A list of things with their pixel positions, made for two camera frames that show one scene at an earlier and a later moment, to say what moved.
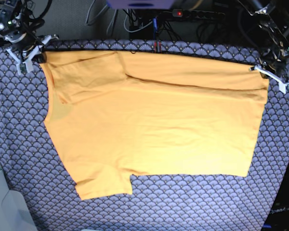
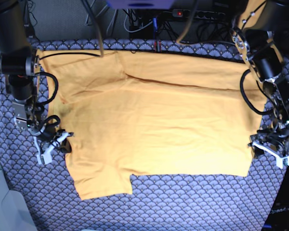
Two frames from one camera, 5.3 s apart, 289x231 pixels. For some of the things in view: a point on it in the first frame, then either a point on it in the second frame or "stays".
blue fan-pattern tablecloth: x=36 y=172 stays
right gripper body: x=277 y=71 to x=279 y=142
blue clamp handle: x=155 y=27 stays
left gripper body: x=23 y=53 to x=45 y=142
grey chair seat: x=9 y=210 stays
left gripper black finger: x=40 y=57 to x=66 y=147
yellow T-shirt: x=119 y=114 stays
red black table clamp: x=157 y=46 stays
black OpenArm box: x=283 y=215 stays
